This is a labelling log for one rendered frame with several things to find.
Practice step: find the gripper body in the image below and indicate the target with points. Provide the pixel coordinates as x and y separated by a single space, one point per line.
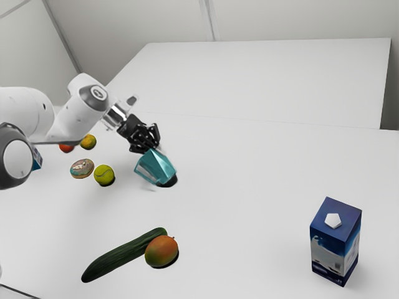
131 127

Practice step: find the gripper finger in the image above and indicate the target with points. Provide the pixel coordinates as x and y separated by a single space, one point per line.
154 134
137 144

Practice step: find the teal faceted mug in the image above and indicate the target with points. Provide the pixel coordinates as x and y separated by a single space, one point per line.
155 168

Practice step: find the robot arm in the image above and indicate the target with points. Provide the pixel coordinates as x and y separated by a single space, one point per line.
74 109

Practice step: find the yellow-green tennis ball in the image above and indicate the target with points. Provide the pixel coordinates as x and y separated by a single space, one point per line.
103 174

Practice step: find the yellow-orange round fruit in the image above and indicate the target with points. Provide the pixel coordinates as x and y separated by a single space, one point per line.
88 142

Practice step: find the frosted donut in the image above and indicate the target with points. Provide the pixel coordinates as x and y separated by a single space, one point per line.
82 168

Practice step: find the red tomato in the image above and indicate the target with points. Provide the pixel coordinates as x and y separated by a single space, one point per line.
66 148

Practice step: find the small blue carton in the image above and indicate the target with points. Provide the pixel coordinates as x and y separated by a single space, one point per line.
36 160

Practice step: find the orange-green mango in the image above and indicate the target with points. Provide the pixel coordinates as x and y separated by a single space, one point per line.
161 251

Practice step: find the dark green cucumber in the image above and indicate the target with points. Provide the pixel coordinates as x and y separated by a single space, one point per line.
120 253

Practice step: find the blue white milk carton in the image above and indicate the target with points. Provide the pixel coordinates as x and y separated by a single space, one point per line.
335 241

